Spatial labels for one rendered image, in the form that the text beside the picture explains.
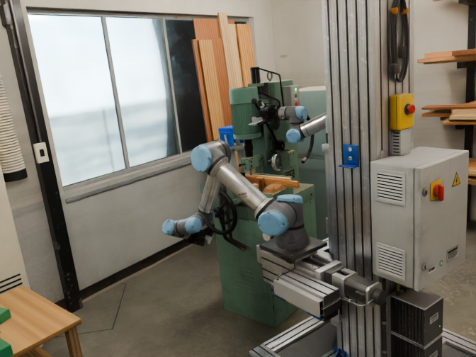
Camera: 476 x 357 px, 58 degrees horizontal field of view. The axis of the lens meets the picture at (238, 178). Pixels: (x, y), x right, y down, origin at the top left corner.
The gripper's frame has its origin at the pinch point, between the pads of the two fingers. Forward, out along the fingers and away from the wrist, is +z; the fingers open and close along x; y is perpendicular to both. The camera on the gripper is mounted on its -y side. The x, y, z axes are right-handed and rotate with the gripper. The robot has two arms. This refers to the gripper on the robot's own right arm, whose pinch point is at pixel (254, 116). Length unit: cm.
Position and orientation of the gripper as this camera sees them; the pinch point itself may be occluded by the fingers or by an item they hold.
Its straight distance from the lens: 258.6
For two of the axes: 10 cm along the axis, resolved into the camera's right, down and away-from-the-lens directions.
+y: -4.5, -6.4, -6.2
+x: -4.6, 7.6, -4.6
